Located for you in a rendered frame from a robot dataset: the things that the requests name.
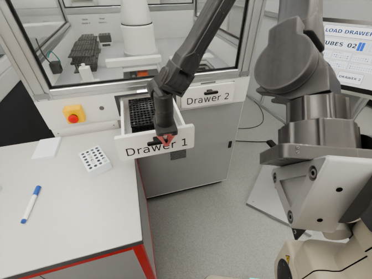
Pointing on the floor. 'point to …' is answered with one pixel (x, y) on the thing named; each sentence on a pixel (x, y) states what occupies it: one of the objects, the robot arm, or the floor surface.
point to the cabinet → (190, 115)
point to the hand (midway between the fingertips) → (166, 143)
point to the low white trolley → (73, 214)
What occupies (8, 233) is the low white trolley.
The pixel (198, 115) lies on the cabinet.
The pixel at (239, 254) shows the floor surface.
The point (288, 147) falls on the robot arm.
